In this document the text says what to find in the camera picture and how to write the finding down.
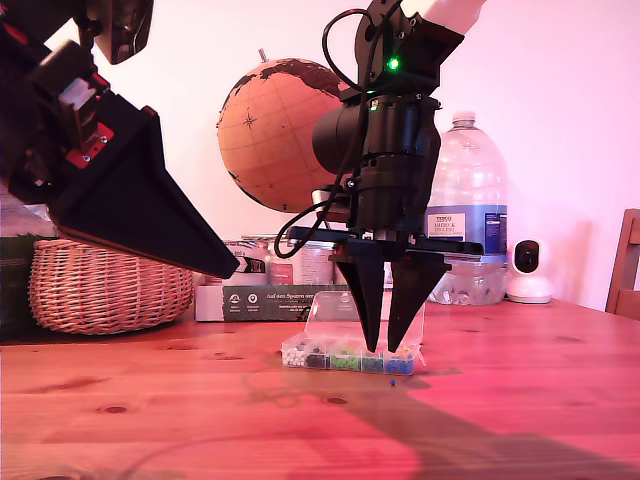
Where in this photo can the large clear water bottle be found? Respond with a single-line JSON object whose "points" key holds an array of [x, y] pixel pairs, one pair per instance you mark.
{"points": [[470, 175]]}

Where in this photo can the cork globe on stand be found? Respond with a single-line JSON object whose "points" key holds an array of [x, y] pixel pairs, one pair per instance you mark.
{"points": [[260, 150]]}

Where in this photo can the tin can with label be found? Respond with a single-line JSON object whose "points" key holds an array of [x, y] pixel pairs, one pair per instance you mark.
{"points": [[252, 265], [305, 270]]}

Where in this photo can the clear plastic pin organiser box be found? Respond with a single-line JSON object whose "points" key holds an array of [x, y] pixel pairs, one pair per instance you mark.
{"points": [[345, 361]]}

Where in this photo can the dark printed cardboard tray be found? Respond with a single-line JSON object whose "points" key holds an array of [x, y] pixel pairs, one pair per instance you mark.
{"points": [[240, 305]]}

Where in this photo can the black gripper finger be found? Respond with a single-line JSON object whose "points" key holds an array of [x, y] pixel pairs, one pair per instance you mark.
{"points": [[132, 210]]}

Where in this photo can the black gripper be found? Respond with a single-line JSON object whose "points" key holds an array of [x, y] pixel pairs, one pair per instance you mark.
{"points": [[390, 200]]}

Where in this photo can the small white round camera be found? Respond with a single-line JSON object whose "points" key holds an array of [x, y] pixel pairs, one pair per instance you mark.
{"points": [[530, 287]]}

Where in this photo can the wooden chair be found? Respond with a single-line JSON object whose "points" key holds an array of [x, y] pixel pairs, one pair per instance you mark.
{"points": [[625, 300]]}

